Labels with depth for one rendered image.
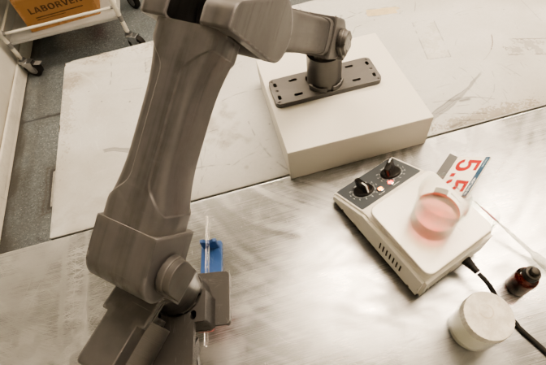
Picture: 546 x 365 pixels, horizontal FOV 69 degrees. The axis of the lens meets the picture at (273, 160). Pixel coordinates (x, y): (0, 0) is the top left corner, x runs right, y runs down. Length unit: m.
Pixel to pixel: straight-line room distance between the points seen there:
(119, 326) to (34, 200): 1.79
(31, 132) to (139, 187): 2.13
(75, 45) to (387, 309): 2.54
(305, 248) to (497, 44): 0.61
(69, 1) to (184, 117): 2.24
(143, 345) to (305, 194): 0.39
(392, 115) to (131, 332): 0.52
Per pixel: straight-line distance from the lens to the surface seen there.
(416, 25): 1.01
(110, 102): 0.96
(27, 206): 2.18
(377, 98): 0.74
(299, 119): 0.70
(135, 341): 0.43
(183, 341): 0.48
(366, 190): 0.64
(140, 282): 0.36
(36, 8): 2.60
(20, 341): 0.78
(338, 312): 0.63
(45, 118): 2.50
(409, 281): 0.62
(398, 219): 0.59
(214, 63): 0.35
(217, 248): 0.67
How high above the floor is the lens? 1.52
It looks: 55 degrees down
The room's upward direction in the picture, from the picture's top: 11 degrees counter-clockwise
